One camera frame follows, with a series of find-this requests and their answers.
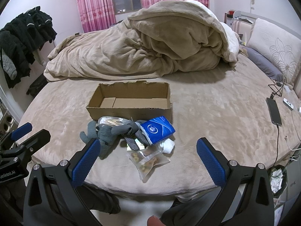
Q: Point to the person's right hand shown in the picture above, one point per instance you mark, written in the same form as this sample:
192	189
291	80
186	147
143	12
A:
154	221

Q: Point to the small white device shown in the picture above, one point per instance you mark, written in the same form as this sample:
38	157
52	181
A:
288	103

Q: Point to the white crumpled tissue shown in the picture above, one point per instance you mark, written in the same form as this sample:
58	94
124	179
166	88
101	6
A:
167	146

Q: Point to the pile of black clothes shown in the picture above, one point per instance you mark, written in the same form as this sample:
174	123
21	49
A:
21	40

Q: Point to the wooden bedside shelf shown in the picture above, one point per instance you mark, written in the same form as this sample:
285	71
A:
229	16

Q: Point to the cardboard box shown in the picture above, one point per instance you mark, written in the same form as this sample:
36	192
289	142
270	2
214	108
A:
131	111

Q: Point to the black smartphone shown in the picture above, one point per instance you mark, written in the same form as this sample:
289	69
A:
274	110

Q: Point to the grey pillow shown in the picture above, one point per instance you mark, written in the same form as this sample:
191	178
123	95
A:
263	62

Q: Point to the trash bin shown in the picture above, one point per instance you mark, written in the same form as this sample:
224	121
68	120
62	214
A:
278	181

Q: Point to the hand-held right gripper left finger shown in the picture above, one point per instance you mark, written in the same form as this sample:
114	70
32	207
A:
84	163

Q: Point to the beige duvet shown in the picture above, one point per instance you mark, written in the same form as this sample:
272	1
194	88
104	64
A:
141	51

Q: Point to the blue tissue pack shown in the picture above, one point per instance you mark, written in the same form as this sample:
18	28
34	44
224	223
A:
158	128

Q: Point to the clear snack bag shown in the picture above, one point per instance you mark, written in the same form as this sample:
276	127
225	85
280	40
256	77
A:
147	163

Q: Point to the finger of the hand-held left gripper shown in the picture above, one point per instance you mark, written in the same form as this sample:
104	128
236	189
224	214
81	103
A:
22	129
35	139

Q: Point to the grey dotted socks bundle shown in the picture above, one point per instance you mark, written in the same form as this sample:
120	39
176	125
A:
127	129

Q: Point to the clear cotton swab pack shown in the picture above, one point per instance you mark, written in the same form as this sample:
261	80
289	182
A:
110	120

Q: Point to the beige bed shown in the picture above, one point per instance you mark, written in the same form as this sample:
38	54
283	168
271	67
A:
211	122

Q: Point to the grey plush elephant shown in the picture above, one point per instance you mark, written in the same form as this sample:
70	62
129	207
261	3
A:
105	134

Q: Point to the white headboard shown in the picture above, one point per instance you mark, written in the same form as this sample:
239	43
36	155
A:
244	14

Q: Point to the white floral pillow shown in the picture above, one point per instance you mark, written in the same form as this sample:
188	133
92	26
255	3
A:
272	47

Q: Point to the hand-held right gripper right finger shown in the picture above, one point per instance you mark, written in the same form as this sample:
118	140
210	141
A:
211	163

